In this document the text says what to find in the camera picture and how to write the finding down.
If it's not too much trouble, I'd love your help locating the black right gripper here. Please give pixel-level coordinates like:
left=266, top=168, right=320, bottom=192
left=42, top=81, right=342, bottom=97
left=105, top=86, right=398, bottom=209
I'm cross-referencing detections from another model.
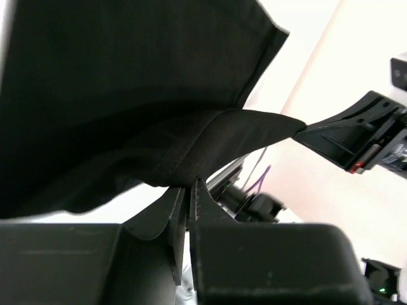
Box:
left=294, top=91, right=406, bottom=179

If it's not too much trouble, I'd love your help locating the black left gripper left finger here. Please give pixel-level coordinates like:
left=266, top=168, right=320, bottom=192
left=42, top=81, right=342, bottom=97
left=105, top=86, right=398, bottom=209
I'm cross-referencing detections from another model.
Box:
left=1, top=188, right=186, bottom=304

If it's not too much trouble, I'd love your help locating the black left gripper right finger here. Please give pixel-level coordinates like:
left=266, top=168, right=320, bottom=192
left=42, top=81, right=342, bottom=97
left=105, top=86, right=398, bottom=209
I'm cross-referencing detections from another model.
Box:
left=190, top=179, right=374, bottom=304

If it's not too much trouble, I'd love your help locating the black skirt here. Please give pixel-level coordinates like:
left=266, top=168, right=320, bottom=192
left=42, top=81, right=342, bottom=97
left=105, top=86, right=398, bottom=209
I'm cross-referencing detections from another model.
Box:
left=1, top=1, right=305, bottom=219

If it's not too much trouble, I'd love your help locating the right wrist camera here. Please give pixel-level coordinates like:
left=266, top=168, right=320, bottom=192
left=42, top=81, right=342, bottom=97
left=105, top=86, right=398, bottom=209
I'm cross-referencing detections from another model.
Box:
left=390, top=52, right=407, bottom=91

